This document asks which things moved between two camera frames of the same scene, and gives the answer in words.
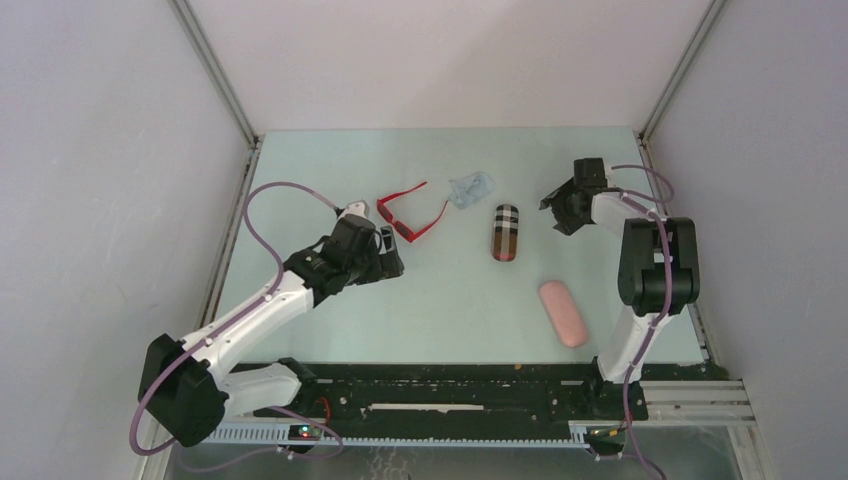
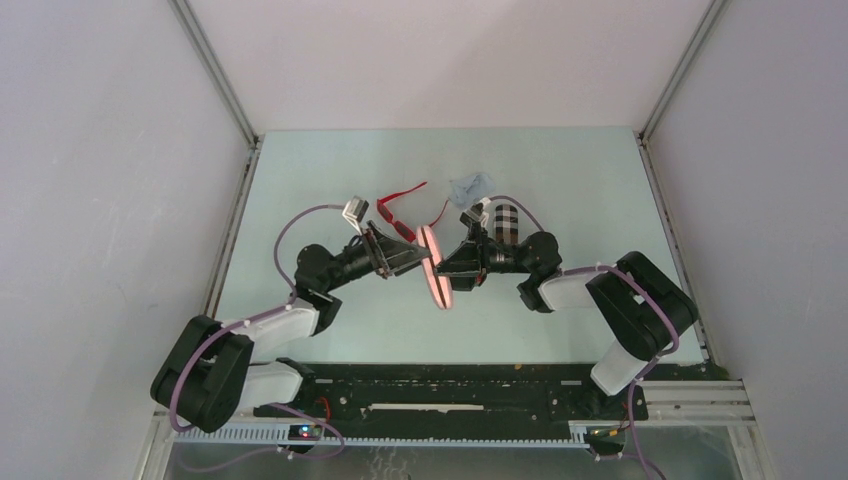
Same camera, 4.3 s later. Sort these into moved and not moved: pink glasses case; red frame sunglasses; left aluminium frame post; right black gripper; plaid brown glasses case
Moved: pink glasses case; right black gripper
Not moved: left aluminium frame post; red frame sunglasses; plaid brown glasses case
